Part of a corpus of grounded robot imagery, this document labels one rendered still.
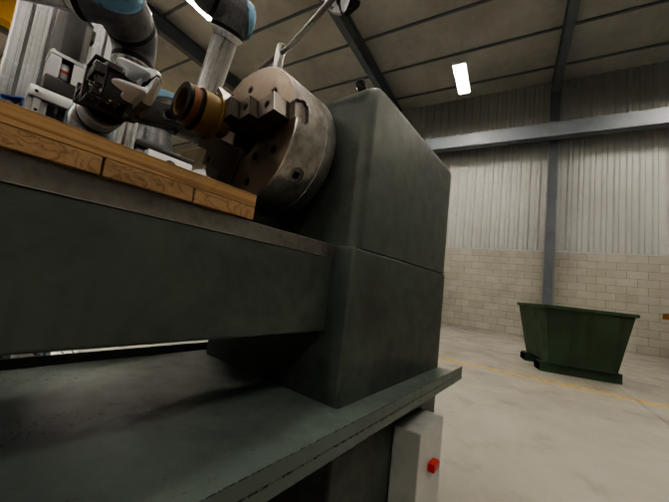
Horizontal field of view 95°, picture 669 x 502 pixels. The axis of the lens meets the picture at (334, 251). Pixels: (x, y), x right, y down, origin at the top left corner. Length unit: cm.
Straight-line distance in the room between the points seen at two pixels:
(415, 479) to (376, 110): 88
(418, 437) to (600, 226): 1021
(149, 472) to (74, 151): 36
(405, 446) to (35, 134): 90
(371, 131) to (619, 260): 1020
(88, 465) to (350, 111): 75
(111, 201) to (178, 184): 8
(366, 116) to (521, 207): 1019
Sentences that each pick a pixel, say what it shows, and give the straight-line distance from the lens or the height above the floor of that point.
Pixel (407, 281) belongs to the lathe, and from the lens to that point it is 88.
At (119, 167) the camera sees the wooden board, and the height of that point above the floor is 88.
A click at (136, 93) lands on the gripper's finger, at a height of 106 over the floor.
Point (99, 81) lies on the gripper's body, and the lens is 70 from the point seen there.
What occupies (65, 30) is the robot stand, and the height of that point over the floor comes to 145.
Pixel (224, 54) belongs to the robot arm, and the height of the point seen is 155.
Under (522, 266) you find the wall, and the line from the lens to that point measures 1043.
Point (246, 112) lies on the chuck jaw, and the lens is 65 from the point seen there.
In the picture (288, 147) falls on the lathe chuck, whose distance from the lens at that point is 62.
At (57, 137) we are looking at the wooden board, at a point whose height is 89.
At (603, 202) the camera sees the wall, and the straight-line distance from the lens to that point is 1102.
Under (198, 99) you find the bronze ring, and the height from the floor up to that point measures 108.
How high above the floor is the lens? 78
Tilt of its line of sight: 6 degrees up
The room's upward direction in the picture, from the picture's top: 7 degrees clockwise
